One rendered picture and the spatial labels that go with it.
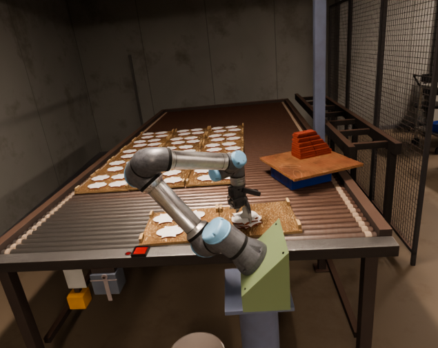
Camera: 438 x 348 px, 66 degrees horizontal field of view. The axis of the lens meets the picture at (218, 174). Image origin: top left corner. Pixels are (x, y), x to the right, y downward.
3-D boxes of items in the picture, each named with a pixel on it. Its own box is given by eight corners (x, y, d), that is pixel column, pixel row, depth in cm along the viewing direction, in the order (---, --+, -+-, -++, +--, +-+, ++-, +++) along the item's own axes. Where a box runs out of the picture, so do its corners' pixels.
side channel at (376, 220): (391, 246, 162) (392, 228, 159) (378, 246, 163) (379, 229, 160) (288, 105, 538) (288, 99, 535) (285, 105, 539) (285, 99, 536)
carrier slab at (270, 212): (302, 233, 169) (302, 230, 169) (221, 241, 170) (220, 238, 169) (287, 203, 202) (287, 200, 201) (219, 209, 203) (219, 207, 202)
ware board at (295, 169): (363, 166, 218) (363, 163, 217) (294, 181, 205) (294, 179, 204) (318, 147, 263) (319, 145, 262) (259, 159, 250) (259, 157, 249)
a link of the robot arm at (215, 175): (215, 161, 153) (233, 155, 159) (204, 170, 162) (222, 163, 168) (223, 177, 152) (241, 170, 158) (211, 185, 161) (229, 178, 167)
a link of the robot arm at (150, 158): (137, 138, 126) (246, 145, 150) (130, 150, 135) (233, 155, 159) (139, 167, 123) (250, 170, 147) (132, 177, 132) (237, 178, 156)
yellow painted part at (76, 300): (85, 308, 177) (74, 271, 169) (70, 309, 178) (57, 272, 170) (92, 298, 184) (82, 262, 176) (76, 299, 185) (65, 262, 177)
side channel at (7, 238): (1, 263, 183) (-5, 248, 180) (-9, 264, 184) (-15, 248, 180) (165, 115, 559) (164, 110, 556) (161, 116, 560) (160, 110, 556)
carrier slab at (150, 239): (219, 240, 170) (219, 237, 170) (138, 247, 172) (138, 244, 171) (219, 209, 203) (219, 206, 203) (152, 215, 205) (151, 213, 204)
